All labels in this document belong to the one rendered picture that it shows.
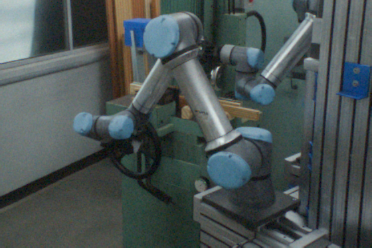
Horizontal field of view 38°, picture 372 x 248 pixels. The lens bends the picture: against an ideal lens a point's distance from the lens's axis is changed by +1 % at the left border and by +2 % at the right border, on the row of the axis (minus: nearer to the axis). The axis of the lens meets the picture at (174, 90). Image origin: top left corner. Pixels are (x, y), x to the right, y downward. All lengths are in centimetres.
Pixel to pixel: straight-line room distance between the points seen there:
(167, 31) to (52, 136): 231
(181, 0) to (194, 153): 64
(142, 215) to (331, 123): 118
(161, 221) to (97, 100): 168
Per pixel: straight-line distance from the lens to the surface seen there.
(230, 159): 148
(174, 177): 232
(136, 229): 258
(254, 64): 192
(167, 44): 148
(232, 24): 238
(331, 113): 162
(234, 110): 224
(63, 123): 374
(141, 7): 404
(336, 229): 174
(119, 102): 245
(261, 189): 167
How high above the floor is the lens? 159
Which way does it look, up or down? 15 degrees down
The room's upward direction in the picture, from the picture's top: straight up
